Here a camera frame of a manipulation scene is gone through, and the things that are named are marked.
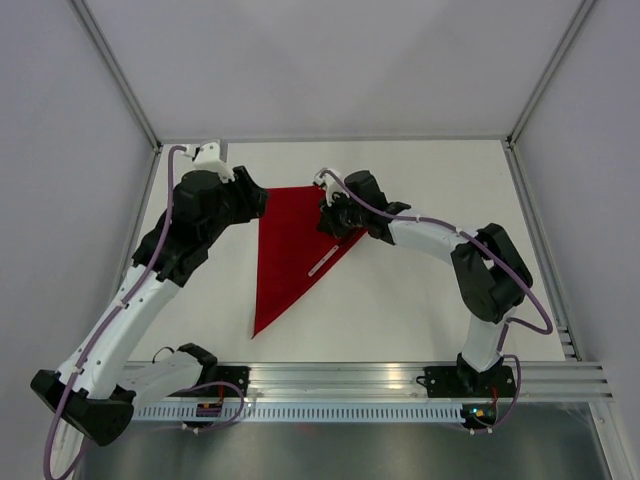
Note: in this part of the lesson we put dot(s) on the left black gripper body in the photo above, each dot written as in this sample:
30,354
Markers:
239,205

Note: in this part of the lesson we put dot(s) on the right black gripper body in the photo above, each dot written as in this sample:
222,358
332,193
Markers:
343,215

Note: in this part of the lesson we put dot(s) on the pink plastic knife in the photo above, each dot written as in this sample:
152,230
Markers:
321,265

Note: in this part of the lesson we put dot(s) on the red cloth napkin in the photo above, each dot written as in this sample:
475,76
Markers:
289,244

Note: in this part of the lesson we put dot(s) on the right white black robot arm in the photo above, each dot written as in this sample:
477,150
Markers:
489,271

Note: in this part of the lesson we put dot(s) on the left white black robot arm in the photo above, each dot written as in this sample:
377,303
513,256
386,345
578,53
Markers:
91,388

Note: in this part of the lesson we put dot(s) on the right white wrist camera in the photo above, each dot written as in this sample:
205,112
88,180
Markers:
332,183

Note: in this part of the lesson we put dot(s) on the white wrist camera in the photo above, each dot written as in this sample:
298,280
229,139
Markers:
208,157
332,183

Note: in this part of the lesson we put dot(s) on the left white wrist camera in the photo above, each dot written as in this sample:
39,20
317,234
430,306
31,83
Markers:
208,157

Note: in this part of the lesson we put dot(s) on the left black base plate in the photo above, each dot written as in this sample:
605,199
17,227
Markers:
227,380

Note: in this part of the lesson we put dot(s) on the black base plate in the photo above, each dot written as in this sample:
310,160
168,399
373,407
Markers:
227,380
457,383

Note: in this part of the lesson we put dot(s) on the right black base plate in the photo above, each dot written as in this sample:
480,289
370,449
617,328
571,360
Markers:
457,383

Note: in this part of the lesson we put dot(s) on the aluminium frame left post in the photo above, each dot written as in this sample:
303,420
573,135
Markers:
100,43

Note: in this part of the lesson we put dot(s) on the aluminium frame post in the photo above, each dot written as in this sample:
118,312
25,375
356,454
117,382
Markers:
569,37
100,43

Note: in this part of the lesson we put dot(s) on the white slotted cable duct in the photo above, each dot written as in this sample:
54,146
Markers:
302,412

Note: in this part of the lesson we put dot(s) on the aluminium front rail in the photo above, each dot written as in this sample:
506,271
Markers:
542,381

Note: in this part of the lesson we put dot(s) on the aluminium frame right post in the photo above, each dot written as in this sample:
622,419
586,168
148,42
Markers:
569,37

